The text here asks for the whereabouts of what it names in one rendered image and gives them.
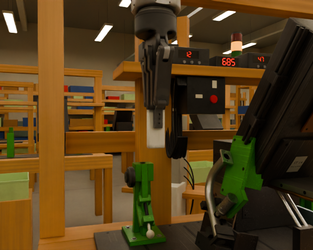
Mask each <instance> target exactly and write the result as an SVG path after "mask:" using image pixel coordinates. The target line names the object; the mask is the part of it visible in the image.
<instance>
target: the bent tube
mask: <svg viewBox="0 0 313 250"><path fill-rule="evenodd" d="M220 155H221V157H220V158H219V159H218V161H217V162H216V163H215V164H214V165H213V167H212V168H211V169H210V171H209V173H208V176H207V179H206V184H205V199H206V204H207V208H208V213H209V217H210V222H211V227H212V231H213V236H215V235H216V231H215V227H214V226H215V225H216V224H217V225H220V220H219V218H216V217H215V216H214V213H215V212H216V204H215V200H214V194H213V189H214V183H215V179H216V177H217V174H218V173H219V171H220V170H221V169H222V168H223V167H224V166H225V165H226V164H229V165H233V164H234V163H233V160H232V156H231V152H230V151H226V150H222V149H220Z"/></svg>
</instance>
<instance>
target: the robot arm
mask: <svg viewBox="0 0 313 250"><path fill-rule="evenodd" d="M130 2H131V10H130V11H131V13H132V14H133V15H134V16H135V36H136V37H137V38H138V39H141V40H144V41H145V48H144V49H143V60H141V61H140V64H141V69H142V80H143V96H144V107H146V109H147V148H164V147H165V106H168V105H169V95H170V82H171V70H172V60H173V55H174V47H170V46H168V41H169V40H171V39H173V38H174V37H175V36H176V33H177V17H176V16H177V15H178V14H179V13H180V10H181V0H130Z"/></svg>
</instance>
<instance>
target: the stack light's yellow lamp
mask: <svg viewBox="0 0 313 250"><path fill-rule="evenodd" d="M234 51H241V52H242V42H240V41H235V42H232V43H231V52H234Z"/></svg>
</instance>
